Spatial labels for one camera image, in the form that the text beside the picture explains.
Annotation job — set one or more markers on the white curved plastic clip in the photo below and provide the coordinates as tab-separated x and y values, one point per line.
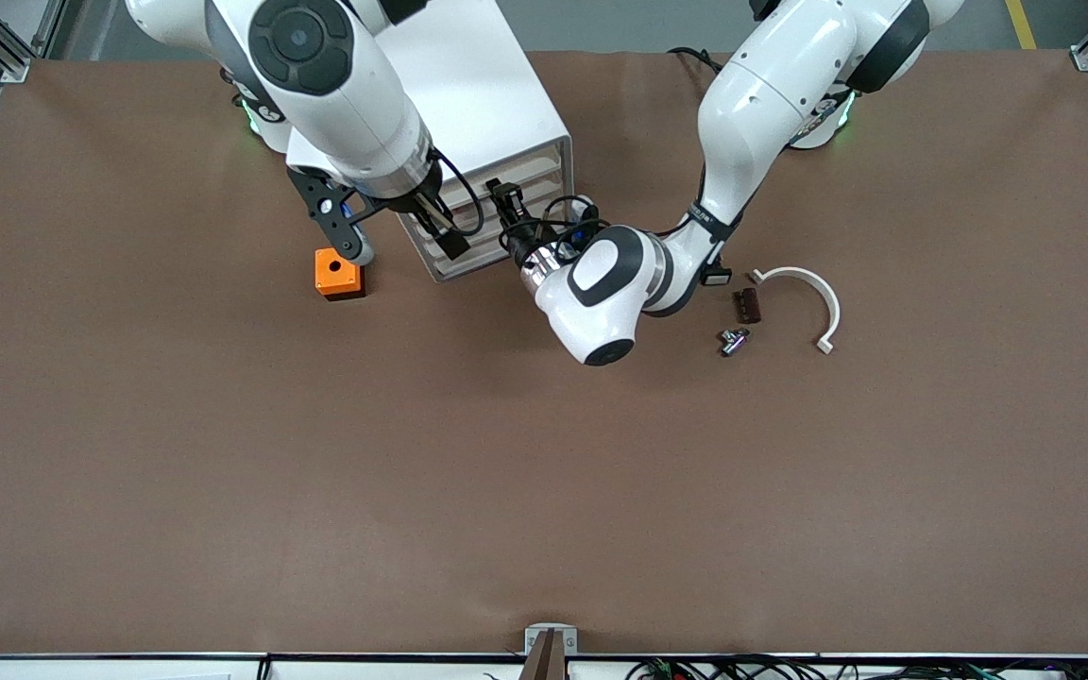
823	291

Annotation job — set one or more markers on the small purple metal connector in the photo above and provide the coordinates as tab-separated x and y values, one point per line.
733	342

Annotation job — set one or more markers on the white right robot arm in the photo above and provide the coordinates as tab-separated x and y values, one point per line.
317	85

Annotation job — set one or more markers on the grey metal bracket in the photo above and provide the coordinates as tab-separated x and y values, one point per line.
551	644

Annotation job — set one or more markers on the black push button switch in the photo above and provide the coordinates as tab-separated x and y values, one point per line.
719	277

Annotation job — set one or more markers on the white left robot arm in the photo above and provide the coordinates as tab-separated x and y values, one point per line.
761	104

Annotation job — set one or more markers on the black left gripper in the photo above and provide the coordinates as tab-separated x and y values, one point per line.
518	234

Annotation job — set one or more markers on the orange button box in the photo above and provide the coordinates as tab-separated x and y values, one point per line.
336	276

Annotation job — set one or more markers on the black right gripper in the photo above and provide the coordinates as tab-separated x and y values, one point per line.
428	215

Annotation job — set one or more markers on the brown terminal block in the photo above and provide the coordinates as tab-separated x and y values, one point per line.
749	306

